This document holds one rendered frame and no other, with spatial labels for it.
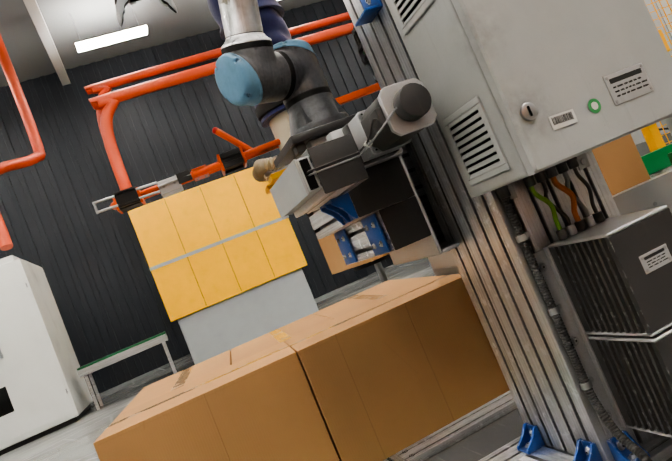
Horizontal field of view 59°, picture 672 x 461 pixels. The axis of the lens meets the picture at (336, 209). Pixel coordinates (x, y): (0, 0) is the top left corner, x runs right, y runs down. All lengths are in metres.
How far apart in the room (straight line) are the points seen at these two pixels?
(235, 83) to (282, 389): 0.90
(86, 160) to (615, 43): 12.14
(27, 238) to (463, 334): 11.29
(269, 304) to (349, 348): 7.47
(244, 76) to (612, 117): 0.72
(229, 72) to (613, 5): 0.76
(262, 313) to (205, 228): 1.55
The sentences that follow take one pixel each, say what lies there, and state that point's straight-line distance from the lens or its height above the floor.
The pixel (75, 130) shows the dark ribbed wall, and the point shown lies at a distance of 13.01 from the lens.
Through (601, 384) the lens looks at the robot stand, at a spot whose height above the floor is 0.36.
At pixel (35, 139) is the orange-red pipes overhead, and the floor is 4.19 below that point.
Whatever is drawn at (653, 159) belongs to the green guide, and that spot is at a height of 0.61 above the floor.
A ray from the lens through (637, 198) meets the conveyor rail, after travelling 2.06.
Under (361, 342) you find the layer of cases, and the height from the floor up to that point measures 0.49.
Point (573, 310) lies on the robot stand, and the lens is 1.18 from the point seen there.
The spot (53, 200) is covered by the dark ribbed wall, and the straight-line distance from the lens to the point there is 12.76.
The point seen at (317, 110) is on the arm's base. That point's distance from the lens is 1.39.
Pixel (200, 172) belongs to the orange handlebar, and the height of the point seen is 1.17.
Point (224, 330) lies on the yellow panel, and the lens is 9.19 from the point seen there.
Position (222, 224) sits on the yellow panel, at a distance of 9.24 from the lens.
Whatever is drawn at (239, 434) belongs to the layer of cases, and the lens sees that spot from 1.82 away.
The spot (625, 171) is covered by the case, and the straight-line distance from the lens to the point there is 2.22.
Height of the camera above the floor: 0.77
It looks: 4 degrees up
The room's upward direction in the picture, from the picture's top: 23 degrees counter-clockwise
